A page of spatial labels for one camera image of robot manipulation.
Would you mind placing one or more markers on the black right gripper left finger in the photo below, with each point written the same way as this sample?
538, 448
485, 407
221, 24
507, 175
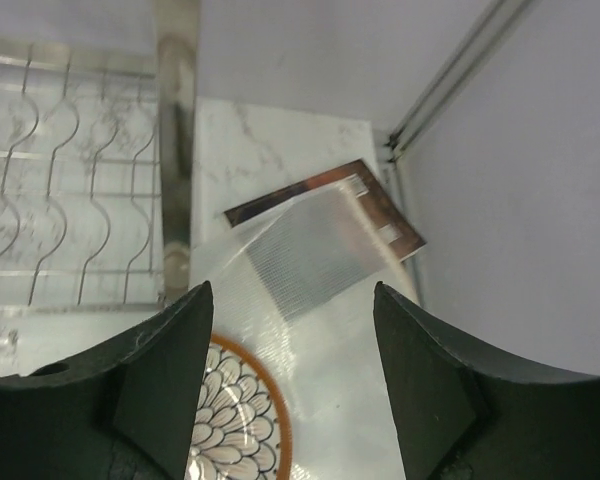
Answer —
122, 409

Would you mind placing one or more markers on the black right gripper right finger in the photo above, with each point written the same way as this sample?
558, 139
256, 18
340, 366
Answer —
465, 409

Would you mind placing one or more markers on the floral patterned orange-rim bowl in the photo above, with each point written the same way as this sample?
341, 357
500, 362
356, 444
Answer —
242, 427

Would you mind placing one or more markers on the stainless steel dish rack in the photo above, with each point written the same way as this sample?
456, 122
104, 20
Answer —
97, 113

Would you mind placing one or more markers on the clear plastic bag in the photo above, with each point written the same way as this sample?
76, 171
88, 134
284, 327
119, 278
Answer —
295, 287

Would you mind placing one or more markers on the aluminium frame post right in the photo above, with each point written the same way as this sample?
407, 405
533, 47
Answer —
479, 44

